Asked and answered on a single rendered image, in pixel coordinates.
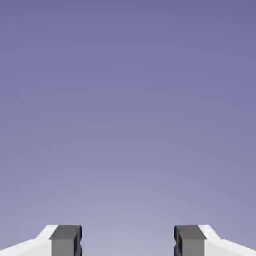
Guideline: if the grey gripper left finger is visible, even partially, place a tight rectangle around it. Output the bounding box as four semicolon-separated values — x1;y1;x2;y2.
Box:
0;224;83;256

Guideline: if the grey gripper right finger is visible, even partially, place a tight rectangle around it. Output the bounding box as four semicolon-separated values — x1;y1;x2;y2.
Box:
173;224;256;256

